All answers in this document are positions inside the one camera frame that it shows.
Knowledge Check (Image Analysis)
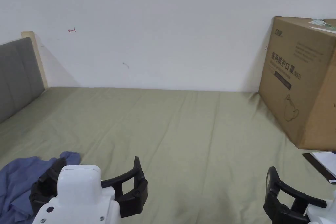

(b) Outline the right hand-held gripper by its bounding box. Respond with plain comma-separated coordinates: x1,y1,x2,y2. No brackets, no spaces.
263,166,336,224

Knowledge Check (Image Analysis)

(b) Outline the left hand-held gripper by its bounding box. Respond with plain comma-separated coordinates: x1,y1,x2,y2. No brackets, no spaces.
29,156,149,224

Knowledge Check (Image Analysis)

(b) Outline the black-edged white flat board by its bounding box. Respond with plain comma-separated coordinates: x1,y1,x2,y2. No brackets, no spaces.
302,151,336,185

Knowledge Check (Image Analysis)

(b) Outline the blue shirt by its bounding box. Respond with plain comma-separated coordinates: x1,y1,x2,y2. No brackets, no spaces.
0,151,81,224

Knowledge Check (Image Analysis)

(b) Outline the bed with pale green sheet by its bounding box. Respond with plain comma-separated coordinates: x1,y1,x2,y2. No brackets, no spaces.
0,86,336,224

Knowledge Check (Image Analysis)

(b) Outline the large brown cardboard carton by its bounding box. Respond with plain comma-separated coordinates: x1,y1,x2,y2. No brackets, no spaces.
258,16,336,150

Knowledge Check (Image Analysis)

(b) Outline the grey padded headboard wooden frame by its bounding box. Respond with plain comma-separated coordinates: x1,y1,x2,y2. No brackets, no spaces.
0,31,49,125

